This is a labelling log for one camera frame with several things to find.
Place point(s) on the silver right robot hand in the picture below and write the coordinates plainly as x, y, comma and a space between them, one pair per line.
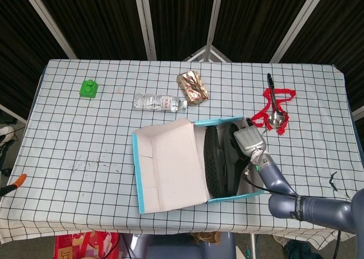
250, 140

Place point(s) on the black folding screen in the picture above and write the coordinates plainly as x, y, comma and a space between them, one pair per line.
99, 14

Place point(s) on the white shoe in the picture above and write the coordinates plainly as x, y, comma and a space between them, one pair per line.
5, 131

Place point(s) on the white metal floor bar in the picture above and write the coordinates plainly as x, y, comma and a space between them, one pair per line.
359, 112
12, 114

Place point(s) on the white triangular metal stand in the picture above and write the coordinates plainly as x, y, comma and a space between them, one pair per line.
206, 52

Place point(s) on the clear plastic water bottle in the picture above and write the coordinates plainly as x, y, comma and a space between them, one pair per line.
156, 102

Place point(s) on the crumpled gold snack wrapper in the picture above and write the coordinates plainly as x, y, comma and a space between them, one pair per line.
193, 88

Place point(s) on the white screen frame post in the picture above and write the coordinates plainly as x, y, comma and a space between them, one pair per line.
145, 22
214, 22
298, 22
48, 22

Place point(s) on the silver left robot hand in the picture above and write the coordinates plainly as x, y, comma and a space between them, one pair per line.
11, 187

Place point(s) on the green toy block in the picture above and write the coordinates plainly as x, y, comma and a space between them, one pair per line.
88, 89

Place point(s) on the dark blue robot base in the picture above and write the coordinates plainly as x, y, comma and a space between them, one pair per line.
176, 250

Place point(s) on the red printed gift bag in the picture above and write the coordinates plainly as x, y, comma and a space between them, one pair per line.
85, 246

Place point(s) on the light blue shoe box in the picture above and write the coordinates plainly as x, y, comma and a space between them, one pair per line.
170, 168

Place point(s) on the white checkered tablecloth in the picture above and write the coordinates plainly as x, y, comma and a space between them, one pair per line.
71, 133

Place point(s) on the black slipper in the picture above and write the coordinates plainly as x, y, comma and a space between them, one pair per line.
213, 162
231, 168

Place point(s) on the dark blue fabric bundle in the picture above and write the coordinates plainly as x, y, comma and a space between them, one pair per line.
300, 250

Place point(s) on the white table leg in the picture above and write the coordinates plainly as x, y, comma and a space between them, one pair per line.
252, 246

